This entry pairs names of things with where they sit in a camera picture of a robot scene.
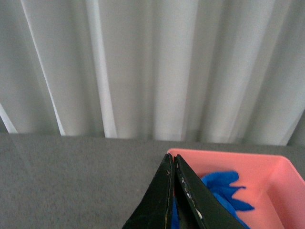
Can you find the blue microfiber towel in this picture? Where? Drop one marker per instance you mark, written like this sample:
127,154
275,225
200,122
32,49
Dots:
219,183

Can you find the pink plastic storage box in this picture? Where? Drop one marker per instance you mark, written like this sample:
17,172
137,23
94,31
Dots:
271,184

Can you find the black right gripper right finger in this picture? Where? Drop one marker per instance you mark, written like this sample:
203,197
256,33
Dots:
197,207

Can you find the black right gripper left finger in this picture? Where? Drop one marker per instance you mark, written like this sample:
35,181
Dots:
156,207

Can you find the white pleated curtain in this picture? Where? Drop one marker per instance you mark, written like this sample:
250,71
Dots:
213,71

